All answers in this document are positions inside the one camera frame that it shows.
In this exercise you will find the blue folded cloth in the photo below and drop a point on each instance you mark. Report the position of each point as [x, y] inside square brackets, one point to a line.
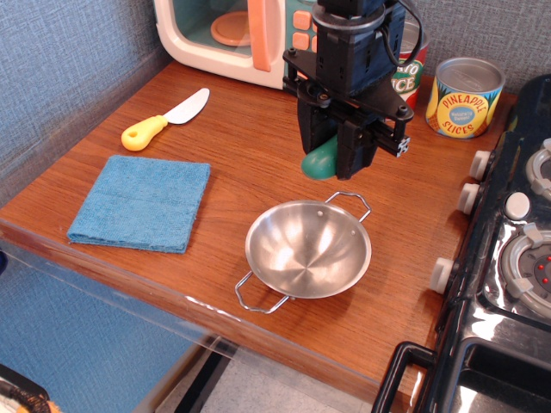
[142, 204]

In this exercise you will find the white stove knob bottom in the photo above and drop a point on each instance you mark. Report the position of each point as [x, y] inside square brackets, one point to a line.
[440, 274]

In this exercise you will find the teal toy microwave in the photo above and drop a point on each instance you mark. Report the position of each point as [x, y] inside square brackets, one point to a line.
[243, 40]

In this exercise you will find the steel pot with handles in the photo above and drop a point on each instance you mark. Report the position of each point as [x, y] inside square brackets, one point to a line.
[309, 249]

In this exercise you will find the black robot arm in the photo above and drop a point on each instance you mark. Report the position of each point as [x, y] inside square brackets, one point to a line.
[351, 6]

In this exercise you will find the white stove knob middle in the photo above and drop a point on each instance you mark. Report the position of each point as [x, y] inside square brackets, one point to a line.
[467, 197]

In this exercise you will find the white stove knob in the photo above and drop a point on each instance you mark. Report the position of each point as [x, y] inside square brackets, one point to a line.
[467, 197]
[479, 164]
[440, 274]

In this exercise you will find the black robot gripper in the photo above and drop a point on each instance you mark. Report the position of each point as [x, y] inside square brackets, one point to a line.
[344, 87]

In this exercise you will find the pineapple slices can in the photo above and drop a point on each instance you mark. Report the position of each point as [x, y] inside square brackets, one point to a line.
[464, 97]

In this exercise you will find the tomato sauce can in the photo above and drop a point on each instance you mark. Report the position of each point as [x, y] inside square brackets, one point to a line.
[407, 79]

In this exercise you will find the white stove knob top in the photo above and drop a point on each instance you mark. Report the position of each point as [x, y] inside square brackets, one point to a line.
[479, 164]

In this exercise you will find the green toy sausage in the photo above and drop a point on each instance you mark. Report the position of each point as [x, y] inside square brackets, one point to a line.
[321, 163]

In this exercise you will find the black toy stove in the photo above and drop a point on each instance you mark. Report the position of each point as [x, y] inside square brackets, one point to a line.
[492, 350]

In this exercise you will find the orange object bottom left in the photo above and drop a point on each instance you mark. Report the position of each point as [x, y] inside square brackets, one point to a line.
[23, 401]

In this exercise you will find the yellow handled toy knife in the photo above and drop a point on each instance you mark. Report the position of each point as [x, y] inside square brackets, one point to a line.
[138, 136]

